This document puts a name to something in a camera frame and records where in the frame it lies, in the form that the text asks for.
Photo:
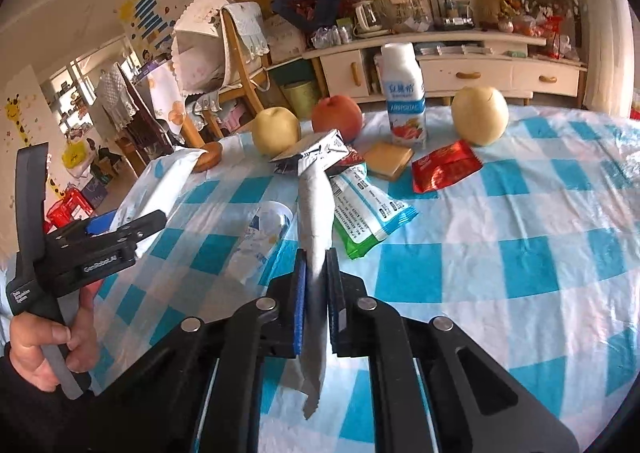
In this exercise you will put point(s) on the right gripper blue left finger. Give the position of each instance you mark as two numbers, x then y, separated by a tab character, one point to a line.
199	388

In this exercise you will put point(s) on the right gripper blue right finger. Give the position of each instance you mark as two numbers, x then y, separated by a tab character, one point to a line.
433	388

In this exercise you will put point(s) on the white blue bird pouch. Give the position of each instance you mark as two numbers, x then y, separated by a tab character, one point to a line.
158	188

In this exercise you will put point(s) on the green white snack bag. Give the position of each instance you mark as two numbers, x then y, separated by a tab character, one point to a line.
365	215

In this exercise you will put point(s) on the red snack packet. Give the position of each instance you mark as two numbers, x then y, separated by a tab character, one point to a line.
444	167

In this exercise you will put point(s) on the white printed paper wrapper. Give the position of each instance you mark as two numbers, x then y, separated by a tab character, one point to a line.
315	216

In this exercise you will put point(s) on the gold square tin lid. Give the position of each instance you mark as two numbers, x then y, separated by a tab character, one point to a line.
387	161

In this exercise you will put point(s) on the black white snack bag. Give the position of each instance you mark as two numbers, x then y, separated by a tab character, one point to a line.
312	150

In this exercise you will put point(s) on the person's left hand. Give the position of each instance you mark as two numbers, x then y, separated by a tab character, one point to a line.
29	333

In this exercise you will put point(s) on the red gift bags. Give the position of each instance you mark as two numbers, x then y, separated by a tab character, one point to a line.
71	207

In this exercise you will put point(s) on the yellow plastic bag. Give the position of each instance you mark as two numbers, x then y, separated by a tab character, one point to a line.
75	153

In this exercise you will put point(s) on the dark wooden chair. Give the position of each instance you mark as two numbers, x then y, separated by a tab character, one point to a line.
135	124

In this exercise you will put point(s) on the blue white checkered tablecloth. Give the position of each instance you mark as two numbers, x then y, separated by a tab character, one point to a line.
536	257

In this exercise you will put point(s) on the brown muffin cake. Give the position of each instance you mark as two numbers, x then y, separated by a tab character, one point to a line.
211	157

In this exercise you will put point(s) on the light wooden chair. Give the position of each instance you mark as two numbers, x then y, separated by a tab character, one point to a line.
246	50

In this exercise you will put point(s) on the dining table with cloth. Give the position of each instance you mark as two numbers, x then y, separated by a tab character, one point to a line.
158	89

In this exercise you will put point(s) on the large yellow pear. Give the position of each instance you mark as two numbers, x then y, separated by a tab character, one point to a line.
274	130

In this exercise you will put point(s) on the white folded cushion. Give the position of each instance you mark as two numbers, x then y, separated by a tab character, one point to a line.
197	48

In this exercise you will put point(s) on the small yellow pear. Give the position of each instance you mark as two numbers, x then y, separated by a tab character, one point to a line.
480	115

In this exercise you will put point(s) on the green waste bin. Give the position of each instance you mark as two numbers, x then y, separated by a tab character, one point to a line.
302	97

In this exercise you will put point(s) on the red orange apple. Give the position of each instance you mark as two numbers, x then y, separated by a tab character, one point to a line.
338	112

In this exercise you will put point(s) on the white yogurt drink bottle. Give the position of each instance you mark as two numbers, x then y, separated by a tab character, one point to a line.
403	87

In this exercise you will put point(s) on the cream tv cabinet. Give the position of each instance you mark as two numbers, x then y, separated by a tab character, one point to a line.
450	61

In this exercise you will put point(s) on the dark flower bouquet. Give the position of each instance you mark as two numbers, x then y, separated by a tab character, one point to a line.
307	15

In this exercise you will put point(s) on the white electric kettle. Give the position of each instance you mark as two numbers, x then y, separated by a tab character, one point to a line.
369	22

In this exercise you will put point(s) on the white curtain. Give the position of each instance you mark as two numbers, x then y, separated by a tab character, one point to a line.
609	45

